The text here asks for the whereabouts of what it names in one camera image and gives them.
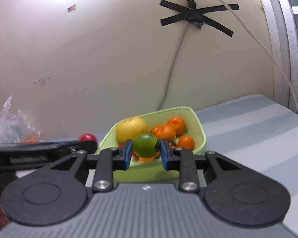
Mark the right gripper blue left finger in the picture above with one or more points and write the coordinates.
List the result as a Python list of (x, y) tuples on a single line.
[(108, 161)]

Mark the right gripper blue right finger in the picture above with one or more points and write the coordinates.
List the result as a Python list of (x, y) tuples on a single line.
[(181, 160)]

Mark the red tomato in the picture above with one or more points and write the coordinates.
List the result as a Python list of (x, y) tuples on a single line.
[(88, 137)]

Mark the large yellow grapefruit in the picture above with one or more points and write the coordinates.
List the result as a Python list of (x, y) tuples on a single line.
[(130, 128)]

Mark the orange mandarin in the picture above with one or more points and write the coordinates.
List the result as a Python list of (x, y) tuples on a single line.
[(186, 142), (178, 124), (164, 132)]

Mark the orange mandarin behind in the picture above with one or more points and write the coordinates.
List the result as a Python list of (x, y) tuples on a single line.
[(164, 132)]

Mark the clear plastic bag with fruit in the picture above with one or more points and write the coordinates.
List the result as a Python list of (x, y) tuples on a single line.
[(17, 127)]

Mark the green tomato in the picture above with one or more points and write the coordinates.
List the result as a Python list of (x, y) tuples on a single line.
[(145, 145)]

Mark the black tape cross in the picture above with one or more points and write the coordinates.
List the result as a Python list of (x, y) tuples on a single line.
[(194, 16)]

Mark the window frame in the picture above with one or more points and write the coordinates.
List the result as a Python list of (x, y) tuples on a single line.
[(282, 20)]

